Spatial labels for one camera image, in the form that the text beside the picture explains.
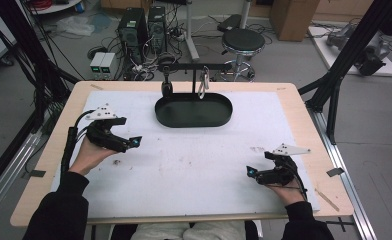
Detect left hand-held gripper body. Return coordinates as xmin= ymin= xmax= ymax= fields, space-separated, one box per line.
xmin=85 ymin=102 xmax=132 ymax=154

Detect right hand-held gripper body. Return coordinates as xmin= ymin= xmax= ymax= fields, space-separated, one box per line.
xmin=255 ymin=142 xmax=312 ymax=187

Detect black key rack with tray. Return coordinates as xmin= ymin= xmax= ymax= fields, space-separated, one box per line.
xmin=154 ymin=62 xmax=234 ymax=129

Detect silver key with beige strap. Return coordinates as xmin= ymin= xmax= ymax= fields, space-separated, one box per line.
xmin=197 ymin=65 xmax=211 ymax=100

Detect person's right hand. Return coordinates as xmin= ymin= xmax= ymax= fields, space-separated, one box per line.
xmin=267 ymin=180 xmax=307 ymax=207

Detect person's left hand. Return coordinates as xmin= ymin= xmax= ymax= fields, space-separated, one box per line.
xmin=68 ymin=135 xmax=119 ymax=177

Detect thin wooden stick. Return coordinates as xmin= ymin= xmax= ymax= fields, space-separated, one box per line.
xmin=314 ymin=188 xmax=341 ymax=213

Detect white power supply unit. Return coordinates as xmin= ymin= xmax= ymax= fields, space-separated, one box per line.
xmin=89 ymin=51 xmax=107 ymax=81
xmin=99 ymin=52 xmax=118 ymax=81

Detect white foam mat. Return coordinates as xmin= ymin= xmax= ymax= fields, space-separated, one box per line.
xmin=50 ymin=90 xmax=321 ymax=222

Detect person's legs in pale pants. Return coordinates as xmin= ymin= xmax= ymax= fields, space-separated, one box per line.
xmin=132 ymin=221 xmax=247 ymax=240

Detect large black computer tower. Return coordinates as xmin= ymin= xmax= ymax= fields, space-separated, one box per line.
xmin=117 ymin=7 xmax=149 ymax=65

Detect slim black computer tower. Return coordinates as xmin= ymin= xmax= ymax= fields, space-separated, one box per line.
xmin=147 ymin=5 xmax=168 ymax=55

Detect clear plastic bag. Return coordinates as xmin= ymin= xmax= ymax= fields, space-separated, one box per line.
xmin=54 ymin=15 xmax=96 ymax=37

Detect white desk leg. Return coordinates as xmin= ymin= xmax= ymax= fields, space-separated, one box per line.
xmin=183 ymin=0 xmax=201 ymax=63

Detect white floor board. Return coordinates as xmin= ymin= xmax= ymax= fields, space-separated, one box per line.
xmin=307 ymin=25 xmax=392 ymax=78

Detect black round stool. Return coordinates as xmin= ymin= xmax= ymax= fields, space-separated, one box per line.
xmin=209 ymin=27 xmax=267 ymax=83

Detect white round table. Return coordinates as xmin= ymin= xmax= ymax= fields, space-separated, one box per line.
xmin=28 ymin=0 xmax=84 ymax=16

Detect flat black bag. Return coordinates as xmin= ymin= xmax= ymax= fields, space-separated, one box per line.
xmin=216 ymin=13 xmax=243 ymax=33

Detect brown cardboard box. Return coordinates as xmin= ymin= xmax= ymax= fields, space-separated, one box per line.
xmin=269 ymin=0 xmax=321 ymax=43

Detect grey machine on board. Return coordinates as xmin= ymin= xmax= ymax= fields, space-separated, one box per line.
xmin=326 ymin=22 xmax=392 ymax=77

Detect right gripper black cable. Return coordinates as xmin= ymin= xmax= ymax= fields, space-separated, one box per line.
xmin=277 ymin=158 xmax=309 ymax=202

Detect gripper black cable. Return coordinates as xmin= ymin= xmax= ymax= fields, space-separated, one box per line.
xmin=277 ymin=158 xmax=309 ymax=202
xmin=60 ymin=109 xmax=97 ymax=175

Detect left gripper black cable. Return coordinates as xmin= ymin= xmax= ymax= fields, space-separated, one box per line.
xmin=60 ymin=109 xmax=97 ymax=175

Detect tangle of floor cables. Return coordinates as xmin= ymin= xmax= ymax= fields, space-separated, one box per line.
xmin=87 ymin=19 xmax=225 ymax=82

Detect aluminium rail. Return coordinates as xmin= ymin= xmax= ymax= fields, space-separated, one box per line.
xmin=307 ymin=107 xmax=379 ymax=240
xmin=0 ymin=131 xmax=43 ymax=225

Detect black metal frame strut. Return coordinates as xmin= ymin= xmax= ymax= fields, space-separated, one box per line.
xmin=0 ymin=0 xmax=82 ymax=198
xmin=297 ymin=0 xmax=392 ymax=146

